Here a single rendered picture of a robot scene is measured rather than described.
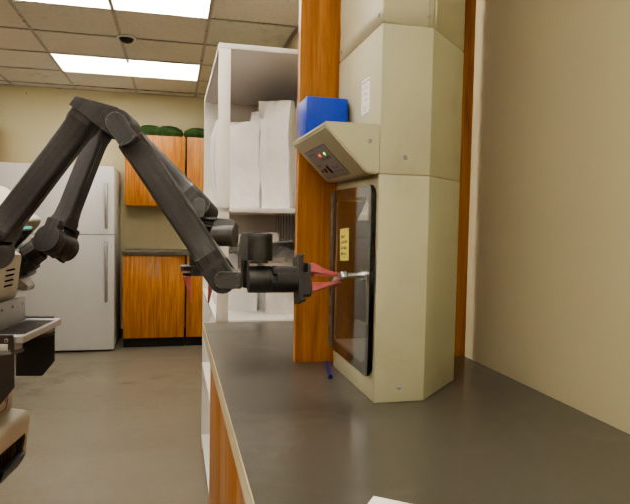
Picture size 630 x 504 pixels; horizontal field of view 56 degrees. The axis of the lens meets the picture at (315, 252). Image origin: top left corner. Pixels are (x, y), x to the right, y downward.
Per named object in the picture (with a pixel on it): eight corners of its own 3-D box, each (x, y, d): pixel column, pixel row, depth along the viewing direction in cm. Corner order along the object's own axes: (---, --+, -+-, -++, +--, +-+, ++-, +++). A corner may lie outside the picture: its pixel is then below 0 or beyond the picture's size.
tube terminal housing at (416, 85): (422, 361, 159) (430, 71, 155) (484, 397, 127) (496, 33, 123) (332, 365, 153) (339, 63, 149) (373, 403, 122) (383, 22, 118)
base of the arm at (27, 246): (14, 251, 170) (-5, 253, 158) (37, 235, 171) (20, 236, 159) (33, 275, 171) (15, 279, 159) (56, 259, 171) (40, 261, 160)
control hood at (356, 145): (336, 183, 151) (337, 143, 150) (379, 173, 119) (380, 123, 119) (292, 181, 148) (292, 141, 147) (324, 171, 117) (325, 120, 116)
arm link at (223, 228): (204, 209, 165) (193, 197, 157) (244, 209, 162) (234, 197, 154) (198, 250, 161) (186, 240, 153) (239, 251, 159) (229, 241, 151)
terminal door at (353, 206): (332, 347, 152) (336, 190, 150) (370, 378, 122) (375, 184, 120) (329, 347, 152) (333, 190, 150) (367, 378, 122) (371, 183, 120)
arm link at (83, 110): (96, 90, 128) (80, 77, 118) (147, 128, 129) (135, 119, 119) (-30, 255, 127) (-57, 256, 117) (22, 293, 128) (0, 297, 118)
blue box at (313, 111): (336, 142, 148) (336, 106, 148) (347, 137, 139) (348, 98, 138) (297, 140, 146) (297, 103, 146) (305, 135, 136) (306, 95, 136)
